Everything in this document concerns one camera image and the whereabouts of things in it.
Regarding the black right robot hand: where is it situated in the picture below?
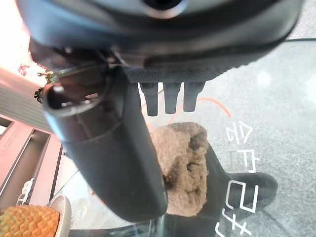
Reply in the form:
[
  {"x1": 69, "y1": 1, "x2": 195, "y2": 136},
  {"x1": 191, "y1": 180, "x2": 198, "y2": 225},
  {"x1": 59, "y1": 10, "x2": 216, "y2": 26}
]
[{"x1": 14, "y1": 0, "x2": 304, "y2": 223}]

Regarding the brown fluffy cloth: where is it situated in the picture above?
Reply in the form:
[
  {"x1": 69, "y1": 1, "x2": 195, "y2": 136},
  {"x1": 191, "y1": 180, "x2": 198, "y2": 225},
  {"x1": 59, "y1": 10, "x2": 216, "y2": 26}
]
[{"x1": 146, "y1": 122, "x2": 209, "y2": 217}]

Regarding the white round plate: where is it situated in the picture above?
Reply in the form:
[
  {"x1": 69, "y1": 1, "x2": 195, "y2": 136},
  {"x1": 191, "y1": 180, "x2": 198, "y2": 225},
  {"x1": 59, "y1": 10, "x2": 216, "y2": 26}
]
[{"x1": 48, "y1": 194, "x2": 72, "y2": 237}]

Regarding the small white ornament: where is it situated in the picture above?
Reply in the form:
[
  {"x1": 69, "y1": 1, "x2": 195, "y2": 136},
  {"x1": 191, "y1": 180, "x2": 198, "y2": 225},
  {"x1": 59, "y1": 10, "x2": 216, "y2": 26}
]
[{"x1": 16, "y1": 177, "x2": 35, "y2": 205}]

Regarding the small green plant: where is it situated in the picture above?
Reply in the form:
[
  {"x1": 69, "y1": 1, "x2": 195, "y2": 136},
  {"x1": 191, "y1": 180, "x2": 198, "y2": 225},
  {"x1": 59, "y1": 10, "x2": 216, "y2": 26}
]
[{"x1": 34, "y1": 70, "x2": 59, "y2": 99}]

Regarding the brown shelf cabinet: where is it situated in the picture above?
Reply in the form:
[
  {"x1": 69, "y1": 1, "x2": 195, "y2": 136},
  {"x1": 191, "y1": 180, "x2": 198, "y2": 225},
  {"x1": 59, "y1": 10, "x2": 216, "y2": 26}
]
[{"x1": 0, "y1": 116, "x2": 65, "y2": 205}]

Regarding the grey ribbed panel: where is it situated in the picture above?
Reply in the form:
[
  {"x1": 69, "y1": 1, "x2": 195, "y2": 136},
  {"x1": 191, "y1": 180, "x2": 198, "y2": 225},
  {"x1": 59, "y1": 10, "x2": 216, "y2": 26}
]
[{"x1": 0, "y1": 82, "x2": 54, "y2": 133}]

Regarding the yellow pineapple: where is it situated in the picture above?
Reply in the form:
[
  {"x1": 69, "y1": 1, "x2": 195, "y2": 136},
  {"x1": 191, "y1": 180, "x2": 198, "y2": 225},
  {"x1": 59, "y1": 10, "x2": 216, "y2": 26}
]
[{"x1": 0, "y1": 204, "x2": 61, "y2": 237}]

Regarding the orange cable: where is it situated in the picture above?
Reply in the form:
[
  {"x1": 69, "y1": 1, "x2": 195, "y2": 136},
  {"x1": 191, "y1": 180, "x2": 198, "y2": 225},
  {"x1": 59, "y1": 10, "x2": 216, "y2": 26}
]
[{"x1": 167, "y1": 97, "x2": 233, "y2": 126}]

